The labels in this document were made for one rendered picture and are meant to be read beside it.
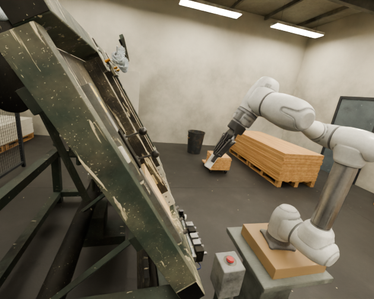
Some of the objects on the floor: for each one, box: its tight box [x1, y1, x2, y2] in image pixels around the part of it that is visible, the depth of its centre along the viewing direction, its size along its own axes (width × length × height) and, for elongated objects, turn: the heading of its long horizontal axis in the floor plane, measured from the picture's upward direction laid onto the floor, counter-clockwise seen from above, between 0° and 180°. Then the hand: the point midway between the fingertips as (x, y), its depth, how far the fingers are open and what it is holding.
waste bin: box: [188, 130, 205, 154], centre depth 582 cm, size 54×54×65 cm
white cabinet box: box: [118, 68, 140, 115], centre depth 493 cm, size 60×58×205 cm
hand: (211, 161), depth 86 cm, fingers closed
